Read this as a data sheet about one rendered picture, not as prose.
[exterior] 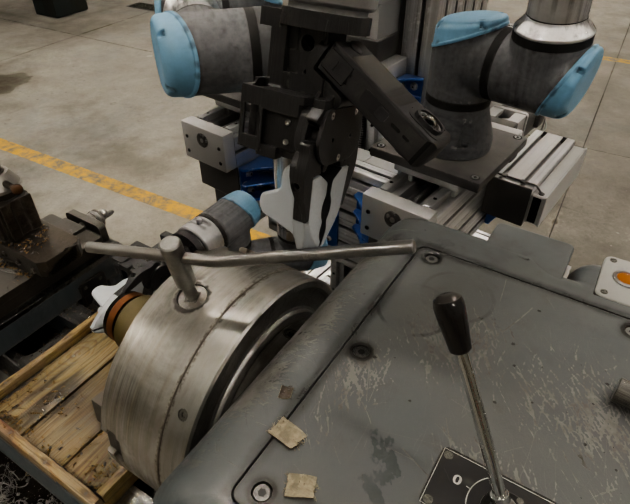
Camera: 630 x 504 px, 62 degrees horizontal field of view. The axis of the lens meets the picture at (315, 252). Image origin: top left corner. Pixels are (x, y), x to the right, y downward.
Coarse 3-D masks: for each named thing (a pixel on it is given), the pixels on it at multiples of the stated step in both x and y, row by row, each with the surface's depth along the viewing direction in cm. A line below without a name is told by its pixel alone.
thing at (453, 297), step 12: (444, 300) 33; (456, 300) 33; (444, 312) 33; (456, 312) 33; (444, 324) 34; (456, 324) 33; (468, 324) 34; (444, 336) 34; (456, 336) 34; (468, 336) 34; (456, 348) 34; (468, 348) 34
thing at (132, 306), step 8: (120, 296) 74; (128, 296) 74; (136, 296) 75; (144, 296) 74; (112, 304) 73; (120, 304) 73; (128, 304) 72; (136, 304) 72; (144, 304) 72; (112, 312) 73; (120, 312) 73; (128, 312) 71; (136, 312) 71; (104, 320) 73; (112, 320) 72; (120, 320) 71; (128, 320) 71; (104, 328) 74; (112, 328) 73; (120, 328) 71; (128, 328) 71; (112, 336) 73; (120, 336) 71
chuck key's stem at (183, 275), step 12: (168, 240) 51; (180, 240) 51; (168, 252) 50; (180, 252) 51; (168, 264) 52; (180, 264) 52; (180, 276) 53; (192, 276) 54; (180, 288) 54; (192, 288) 56; (192, 300) 57
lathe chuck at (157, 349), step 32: (160, 288) 58; (224, 288) 58; (160, 320) 56; (192, 320) 55; (128, 352) 56; (160, 352) 54; (192, 352) 53; (128, 384) 55; (160, 384) 53; (128, 416) 55; (160, 416) 53; (128, 448) 56
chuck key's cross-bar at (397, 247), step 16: (400, 240) 44; (128, 256) 53; (144, 256) 53; (160, 256) 52; (192, 256) 51; (208, 256) 51; (224, 256) 51; (240, 256) 50; (256, 256) 49; (272, 256) 48; (288, 256) 48; (304, 256) 47; (320, 256) 46; (336, 256) 46; (352, 256) 45; (368, 256) 45
